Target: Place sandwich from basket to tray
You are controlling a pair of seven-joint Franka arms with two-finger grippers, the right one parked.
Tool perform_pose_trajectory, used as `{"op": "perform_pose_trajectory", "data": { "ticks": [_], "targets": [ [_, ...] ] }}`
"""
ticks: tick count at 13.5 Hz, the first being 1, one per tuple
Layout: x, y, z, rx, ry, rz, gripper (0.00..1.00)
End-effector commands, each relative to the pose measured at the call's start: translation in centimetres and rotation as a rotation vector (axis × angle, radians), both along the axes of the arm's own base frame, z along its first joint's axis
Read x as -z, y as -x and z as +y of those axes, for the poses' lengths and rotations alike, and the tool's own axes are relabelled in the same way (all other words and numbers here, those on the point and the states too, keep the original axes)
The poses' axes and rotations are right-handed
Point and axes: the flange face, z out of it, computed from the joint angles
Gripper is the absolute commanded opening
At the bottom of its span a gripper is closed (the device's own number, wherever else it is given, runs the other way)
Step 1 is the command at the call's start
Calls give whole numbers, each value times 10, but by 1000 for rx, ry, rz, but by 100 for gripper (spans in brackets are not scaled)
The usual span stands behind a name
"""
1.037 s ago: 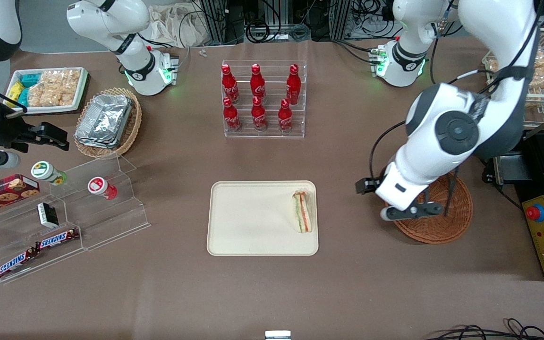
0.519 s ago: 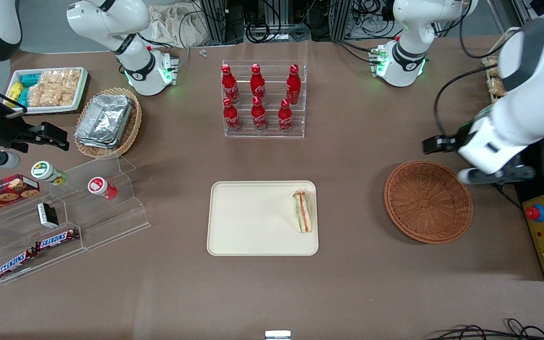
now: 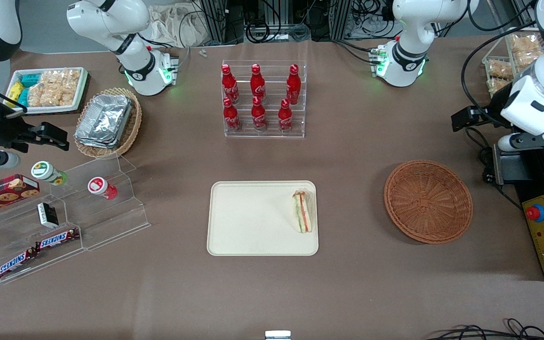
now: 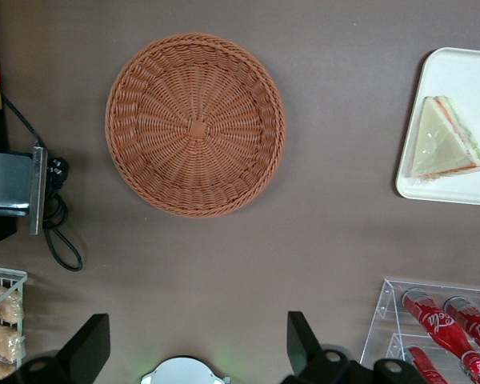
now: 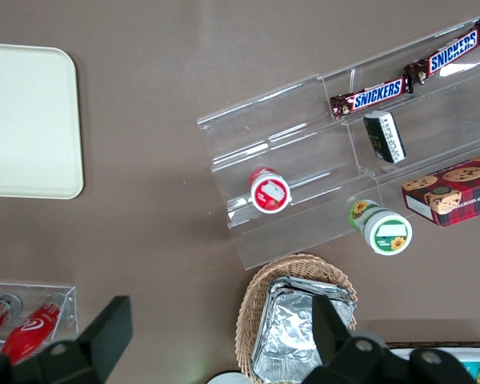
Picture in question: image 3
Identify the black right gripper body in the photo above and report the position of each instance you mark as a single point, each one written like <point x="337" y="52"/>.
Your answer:
<point x="8" y="131"/>

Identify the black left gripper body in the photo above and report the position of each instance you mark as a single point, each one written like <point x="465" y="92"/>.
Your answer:
<point x="495" y="112"/>

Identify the triangular sandwich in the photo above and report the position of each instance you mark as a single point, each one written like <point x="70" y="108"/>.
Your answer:
<point x="301" y="212"/>

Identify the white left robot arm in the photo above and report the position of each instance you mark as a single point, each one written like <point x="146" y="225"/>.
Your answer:
<point x="409" y="28"/>

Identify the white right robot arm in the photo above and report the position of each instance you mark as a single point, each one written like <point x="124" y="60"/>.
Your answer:
<point x="111" y="19"/>

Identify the white snack tray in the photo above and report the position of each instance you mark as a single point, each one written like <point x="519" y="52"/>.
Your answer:
<point x="80" y="89"/>

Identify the light oval wicker basket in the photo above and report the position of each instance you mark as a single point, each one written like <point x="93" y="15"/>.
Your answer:
<point x="132" y="127"/>

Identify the brown round wicker basket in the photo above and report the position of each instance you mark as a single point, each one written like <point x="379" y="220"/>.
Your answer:
<point x="428" y="203"/>

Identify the cream rectangular tray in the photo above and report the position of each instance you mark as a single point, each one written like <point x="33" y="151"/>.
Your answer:
<point x="253" y="222"/>

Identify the green lidded snack cup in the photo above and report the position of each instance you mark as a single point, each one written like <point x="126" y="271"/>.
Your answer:
<point x="45" y="171"/>

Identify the bagged bread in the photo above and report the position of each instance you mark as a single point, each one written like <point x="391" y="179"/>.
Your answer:
<point x="498" y="71"/>
<point x="524" y="47"/>

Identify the yellow snack packet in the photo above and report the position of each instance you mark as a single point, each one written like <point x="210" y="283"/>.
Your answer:
<point x="13" y="90"/>

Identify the bagged rice crackers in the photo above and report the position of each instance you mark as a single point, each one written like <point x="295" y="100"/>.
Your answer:
<point x="52" y="87"/>

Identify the teal snack packet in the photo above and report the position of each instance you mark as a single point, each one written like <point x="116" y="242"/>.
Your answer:
<point x="30" y="79"/>

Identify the stacked aluminium foil containers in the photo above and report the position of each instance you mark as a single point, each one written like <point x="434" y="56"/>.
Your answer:
<point x="104" y="120"/>

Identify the grey metal plate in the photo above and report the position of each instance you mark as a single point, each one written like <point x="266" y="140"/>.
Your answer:
<point x="508" y="165"/>

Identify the red plaid cookie box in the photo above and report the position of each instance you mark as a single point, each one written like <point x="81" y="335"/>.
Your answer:
<point x="3" y="193"/>

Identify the red lidded snack cup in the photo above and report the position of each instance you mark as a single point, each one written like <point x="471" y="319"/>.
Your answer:
<point x="99" y="186"/>

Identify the yellow black control box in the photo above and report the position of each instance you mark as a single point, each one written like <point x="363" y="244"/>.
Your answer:
<point x="536" y="165"/>

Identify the small black box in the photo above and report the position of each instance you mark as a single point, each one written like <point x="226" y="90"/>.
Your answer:
<point x="47" y="215"/>

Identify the snickers bar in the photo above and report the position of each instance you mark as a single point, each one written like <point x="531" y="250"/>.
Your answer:
<point x="14" y="263"/>
<point x="57" y="239"/>

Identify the clear acrylic step display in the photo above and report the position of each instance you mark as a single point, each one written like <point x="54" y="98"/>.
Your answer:
<point x="111" y="222"/>

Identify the red emergency stop button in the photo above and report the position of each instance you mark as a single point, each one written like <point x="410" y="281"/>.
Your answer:
<point x="535" y="213"/>

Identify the white cloth bag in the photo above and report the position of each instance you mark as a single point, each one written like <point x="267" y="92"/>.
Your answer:
<point x="177" y="26"/>

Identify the red cola bottle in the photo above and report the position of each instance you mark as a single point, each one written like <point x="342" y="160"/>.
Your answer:
<point x="284" y="118"/>
<point x="228" y="85"/>
<point x="258" y="115"/>
<point x="231" y="117"/>
<point x="293" y="85"/>
<point x="257" y="84"/>

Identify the clear acrylic bottle rack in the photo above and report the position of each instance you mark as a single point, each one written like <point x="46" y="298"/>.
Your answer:
<point x="272" y="127"/>

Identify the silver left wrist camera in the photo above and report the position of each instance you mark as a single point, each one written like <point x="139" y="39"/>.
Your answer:
<point x="527" y="140"/>

